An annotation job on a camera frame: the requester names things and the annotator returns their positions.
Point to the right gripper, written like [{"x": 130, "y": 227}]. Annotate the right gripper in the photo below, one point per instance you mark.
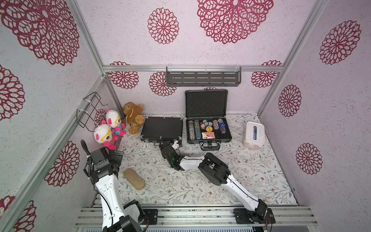
[{"x": 165, "y": 148}]

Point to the black wire wall basket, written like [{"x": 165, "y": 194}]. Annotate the black wire wall basket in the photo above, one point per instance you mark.
[{"x": 85, "y": 117}]

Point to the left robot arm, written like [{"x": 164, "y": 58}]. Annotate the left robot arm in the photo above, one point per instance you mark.
[{"x": 116, "y": 216}]

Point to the pink white plush doll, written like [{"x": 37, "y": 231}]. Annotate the pink white plush doll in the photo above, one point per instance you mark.
[
  {"x": 103, "y": 135},
  {"x": 115, "y": 122}
]

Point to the grey poker case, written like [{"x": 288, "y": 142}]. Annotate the grey poker case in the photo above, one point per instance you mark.
[{"x": 206, "y": 123}]

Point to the brown teddy bear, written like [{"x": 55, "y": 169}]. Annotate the brown teddy bear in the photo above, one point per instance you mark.
[{"x": 133, "y": 117}]

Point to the black poker case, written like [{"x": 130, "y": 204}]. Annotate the black poker case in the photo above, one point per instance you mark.
[{"x": 162, "y": 129}]

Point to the lower pink white plush doll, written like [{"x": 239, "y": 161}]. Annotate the lower pink white plush doll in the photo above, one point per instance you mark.
[{"x": 103, "y": 135}]

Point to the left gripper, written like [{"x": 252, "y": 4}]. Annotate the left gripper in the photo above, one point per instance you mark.
[{"x": 116, "y": 158}]

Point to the floral table mat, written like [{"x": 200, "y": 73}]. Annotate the floral table mat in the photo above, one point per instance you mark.
[{"x": 257, "y": 170}]

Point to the aluminium mounting rail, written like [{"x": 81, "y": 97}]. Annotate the aluminium mounting rail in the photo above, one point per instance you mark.
[{"x": 205, "y": 216}]

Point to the grey metal wall shelf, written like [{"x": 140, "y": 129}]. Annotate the grey metal wall shelf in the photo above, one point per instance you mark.
[{"x": 203, "y": 78}]

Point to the upper pink white plush doll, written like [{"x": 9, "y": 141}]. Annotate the upper pink white plush doll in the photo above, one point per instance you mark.
[{"x": 115, "y": 122}]

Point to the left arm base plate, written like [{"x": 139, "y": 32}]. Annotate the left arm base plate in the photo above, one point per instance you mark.
[{"x": 148, "y": 216}]

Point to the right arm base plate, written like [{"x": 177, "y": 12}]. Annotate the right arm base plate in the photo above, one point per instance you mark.
[{"x": 244, "y": 216}]

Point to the white tissue box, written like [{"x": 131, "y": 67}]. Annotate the white tissue box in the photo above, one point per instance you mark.
[{"x": 254, "y": 136}]

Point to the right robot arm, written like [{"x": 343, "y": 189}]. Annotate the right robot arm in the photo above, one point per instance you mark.
[{"x": 218, "y": 173}]

